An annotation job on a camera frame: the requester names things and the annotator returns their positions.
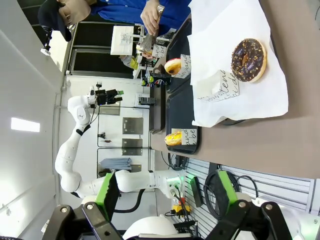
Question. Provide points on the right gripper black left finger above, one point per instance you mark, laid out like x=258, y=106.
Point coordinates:
x=100, y=220

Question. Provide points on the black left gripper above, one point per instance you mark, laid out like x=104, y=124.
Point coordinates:
x=106, y=97

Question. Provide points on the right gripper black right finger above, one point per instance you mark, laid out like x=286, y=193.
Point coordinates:
x=240, y=220

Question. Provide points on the dark serving tongs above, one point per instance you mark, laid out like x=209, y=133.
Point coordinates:
x=150, y=41

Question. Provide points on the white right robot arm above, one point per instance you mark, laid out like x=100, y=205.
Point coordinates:
x=150, y=226

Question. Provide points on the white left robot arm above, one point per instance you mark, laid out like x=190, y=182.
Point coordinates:
x=67, y=160

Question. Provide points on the person's left hand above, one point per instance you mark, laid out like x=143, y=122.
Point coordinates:
x=150, y=17

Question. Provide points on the yellow green packet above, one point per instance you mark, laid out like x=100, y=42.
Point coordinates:
x=134, y=62

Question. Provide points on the brown plastic tray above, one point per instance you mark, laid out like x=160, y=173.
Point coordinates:
x=158, y=112

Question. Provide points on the black Pepsi can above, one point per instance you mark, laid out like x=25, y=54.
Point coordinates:
x=160, y=81

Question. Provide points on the white slatted panel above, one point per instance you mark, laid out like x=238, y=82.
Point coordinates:
x=275, y=185

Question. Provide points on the black control box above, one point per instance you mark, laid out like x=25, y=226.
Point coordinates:
x=197, y=192

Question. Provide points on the white printed box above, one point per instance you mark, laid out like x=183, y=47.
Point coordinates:
x=121, y=40

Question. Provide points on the light blue cloth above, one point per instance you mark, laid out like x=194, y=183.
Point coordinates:
x=116, y=163

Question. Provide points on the yellow power plug block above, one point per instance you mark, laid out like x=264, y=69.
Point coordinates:
x=181, y=209

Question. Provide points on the white paper sleeve black script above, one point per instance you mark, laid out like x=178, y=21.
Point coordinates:
x=217, y=87
x=185, y=62
x=157, y=51
x=189, y=137

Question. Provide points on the pink frosted donut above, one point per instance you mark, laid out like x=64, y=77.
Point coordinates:
x=172, y=65

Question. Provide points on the dark window panel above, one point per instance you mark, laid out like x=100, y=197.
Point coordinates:
x=95, y=35

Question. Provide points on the black square serving tray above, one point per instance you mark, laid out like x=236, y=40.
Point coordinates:
x=175, y=47
x=180, y=112

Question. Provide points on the yellow frosted donut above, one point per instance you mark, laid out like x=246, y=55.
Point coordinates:
x=173, y=138

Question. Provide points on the person in blue shirt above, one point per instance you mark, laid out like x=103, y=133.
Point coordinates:
x=120, y=7

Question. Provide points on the rectangular ceiling light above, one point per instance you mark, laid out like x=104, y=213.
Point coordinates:
x=25, y=124

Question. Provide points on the white paper sheet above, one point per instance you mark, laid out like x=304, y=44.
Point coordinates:
x=220, y=30

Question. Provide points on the chocolate sprinkled donut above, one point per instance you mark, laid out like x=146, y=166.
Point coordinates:
x=248, y=61

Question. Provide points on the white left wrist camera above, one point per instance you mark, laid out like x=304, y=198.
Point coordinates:
x=92, y=91

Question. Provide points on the grey metal wall plate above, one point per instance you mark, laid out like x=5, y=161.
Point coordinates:
x=133, y=125
x=132, y=147

